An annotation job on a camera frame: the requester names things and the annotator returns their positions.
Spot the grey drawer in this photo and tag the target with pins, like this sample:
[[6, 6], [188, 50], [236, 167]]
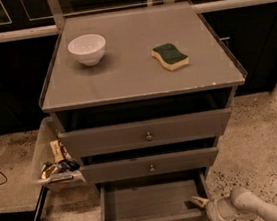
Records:
[[147, 166], [164, 197], [142, 134]]

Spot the white ceramic bowl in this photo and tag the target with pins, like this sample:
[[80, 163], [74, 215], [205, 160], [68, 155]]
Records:
[[88, 49]]

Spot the dark blue snack packet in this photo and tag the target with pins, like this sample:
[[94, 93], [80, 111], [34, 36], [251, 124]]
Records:
[[69, 165]]

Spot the gold snack packet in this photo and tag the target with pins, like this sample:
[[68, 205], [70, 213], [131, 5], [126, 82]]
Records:
[[50, 169]]

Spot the grey middle drawer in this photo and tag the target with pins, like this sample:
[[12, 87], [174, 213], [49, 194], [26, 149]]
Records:
[[147, 166]]

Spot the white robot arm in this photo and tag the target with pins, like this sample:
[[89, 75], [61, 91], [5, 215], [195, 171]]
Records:
[[240, 204]]

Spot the green and yellow sponge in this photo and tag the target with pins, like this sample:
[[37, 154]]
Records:
[[169, 56]]

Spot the grey top drawer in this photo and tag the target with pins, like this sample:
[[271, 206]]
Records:
[[142, 134]]

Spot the clear plastic bin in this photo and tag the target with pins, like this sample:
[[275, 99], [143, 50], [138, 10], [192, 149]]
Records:
[[44, 154]]

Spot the grey drawer cabinet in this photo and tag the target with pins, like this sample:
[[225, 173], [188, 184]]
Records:
[[129, 85]]

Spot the grey bottom drawer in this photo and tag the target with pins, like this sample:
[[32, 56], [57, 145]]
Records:
[[164, 197]]

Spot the tan snack packet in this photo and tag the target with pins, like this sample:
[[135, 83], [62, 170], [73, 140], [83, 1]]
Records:
[[57, 151]]

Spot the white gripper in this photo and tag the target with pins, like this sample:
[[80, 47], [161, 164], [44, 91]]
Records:
[[212, 211]]

